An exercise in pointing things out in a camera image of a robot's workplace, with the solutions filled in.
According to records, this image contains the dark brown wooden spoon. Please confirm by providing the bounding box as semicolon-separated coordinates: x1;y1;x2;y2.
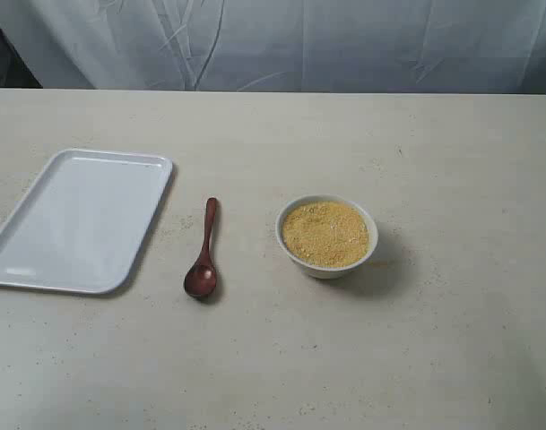
183;197;218;299

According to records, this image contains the yellow-brown powder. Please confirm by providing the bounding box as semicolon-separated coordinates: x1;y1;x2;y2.
282;201;369;268

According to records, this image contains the white ceramic bowl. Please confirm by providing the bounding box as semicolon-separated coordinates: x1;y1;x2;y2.
275;194;378;280

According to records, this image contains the white backdrop cloth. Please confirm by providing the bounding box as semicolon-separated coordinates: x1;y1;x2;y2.
0;1;546;94

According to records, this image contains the white rectangular plastic tray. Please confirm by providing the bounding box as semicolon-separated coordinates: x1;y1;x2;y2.
0;149;173;295

